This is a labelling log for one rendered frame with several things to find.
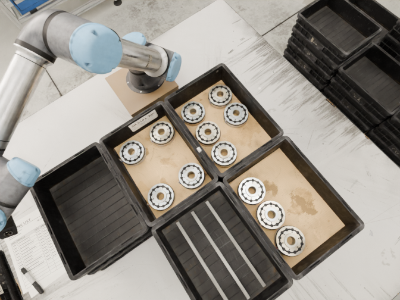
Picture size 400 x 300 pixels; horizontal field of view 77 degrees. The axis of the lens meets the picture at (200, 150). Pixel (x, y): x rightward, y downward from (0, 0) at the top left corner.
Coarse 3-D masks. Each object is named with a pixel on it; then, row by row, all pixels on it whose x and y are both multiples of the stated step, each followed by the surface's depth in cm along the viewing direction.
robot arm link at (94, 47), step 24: (48, 24) 61; (72, 24) 59; (96, 24) 61; (48, 48) 64; (72, 48) 60; (96, 48) 60; (120, 48) 66; (144, 48) 84; (96, 72) 64; (168, 72) 98
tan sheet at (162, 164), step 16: (144, 144) 107; (176, 144) 106; (144, 160) 105; (160, 160) 104; (176, 160) 104; (192, 160) 103; (144, 176) 103; (160, 176) 102; (176, 176) 102; (192, 176) 101; (208, 176) 101; (144, 192) 101; (176, 192) 100; (192, 192) 99
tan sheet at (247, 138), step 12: (216, 84) 114; (204, 96) 112; (180, 108) 111; (216, 108) 110; (204, 120) 109; (216, 120) 108; (252, 120) 107; (192, 132) 107; (228, 132) 106; (240, 132) 106; (252, 132) 105; (264, 132) 105; (240, 144) 104; (252, 144) 104; (240, 156) 103; (228, 168) 101
